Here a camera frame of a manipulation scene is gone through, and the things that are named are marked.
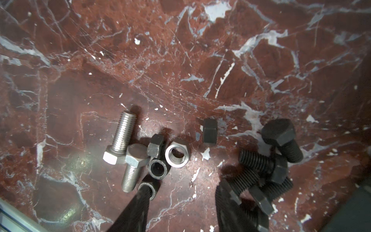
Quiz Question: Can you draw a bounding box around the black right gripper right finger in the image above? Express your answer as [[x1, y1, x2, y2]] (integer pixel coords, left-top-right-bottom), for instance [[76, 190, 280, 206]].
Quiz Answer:
[[215, 178, 257, 232]]

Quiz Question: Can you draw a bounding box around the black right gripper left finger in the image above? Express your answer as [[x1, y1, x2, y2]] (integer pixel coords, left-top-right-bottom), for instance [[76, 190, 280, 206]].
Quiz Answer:
[[107, 186, 152, 232]]

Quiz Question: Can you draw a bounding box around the silver hex nut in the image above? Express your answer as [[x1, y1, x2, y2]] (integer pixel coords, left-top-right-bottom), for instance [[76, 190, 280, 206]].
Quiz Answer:
[[165, 138, 190, 168]]

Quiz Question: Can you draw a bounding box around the black hex nut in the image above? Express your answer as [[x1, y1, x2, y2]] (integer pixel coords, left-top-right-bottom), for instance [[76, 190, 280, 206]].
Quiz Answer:
[[147, 134, 165, 159], [138, 175, 161, 201], [148, 159, 171, 180]]

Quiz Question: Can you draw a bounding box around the black hex bolt lower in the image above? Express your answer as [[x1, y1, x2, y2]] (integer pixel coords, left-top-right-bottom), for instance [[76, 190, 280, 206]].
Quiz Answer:
[[225, 168, 294, 217]]

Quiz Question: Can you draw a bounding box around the black hex bolt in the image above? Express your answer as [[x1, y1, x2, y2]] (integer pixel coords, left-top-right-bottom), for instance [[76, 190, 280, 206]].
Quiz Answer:
[[239, 149, 288, 184], [225, 168, 294, 217]]

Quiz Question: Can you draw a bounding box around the silver hex bolt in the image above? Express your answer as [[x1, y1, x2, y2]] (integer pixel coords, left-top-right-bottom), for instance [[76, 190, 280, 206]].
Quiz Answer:
[[103, 111, 136, 165], [122, 144, 151, 193]]

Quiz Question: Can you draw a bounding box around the black hex nut apart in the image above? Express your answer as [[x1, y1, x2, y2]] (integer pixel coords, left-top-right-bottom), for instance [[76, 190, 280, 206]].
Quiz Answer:
[[203, 118, 218, 145]]

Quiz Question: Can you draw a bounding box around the clear plastic organizer box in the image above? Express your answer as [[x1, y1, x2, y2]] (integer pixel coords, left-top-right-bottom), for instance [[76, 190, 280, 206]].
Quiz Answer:
[[321, 177, 371, 232]]

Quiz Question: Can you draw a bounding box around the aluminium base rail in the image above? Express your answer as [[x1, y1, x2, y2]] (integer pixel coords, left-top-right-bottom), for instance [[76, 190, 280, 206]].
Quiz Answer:
[[1, 199, 47, 232]]

